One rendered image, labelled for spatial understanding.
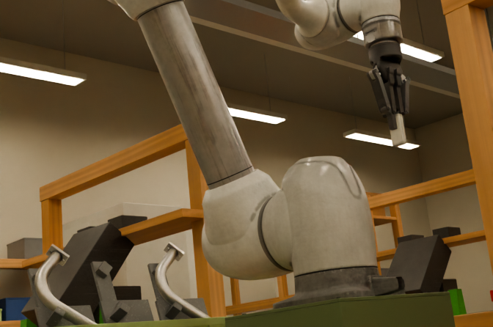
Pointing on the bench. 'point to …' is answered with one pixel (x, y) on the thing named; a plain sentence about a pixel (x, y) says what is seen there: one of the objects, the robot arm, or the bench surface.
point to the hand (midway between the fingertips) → (397, 130)
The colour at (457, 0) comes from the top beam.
